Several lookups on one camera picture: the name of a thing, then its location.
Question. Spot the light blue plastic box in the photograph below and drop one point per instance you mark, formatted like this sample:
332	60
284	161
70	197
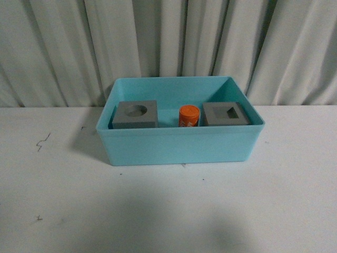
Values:
169	143

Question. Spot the orange cylinder with white numbers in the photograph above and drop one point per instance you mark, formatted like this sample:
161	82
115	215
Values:
189	116

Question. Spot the white pleated curtain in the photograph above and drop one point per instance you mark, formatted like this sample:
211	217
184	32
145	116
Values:
69	53

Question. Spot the gray cube with square hole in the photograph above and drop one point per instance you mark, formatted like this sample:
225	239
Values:
215	114

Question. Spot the gray cube with round hole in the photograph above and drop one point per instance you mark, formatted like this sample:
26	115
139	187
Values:
136	115

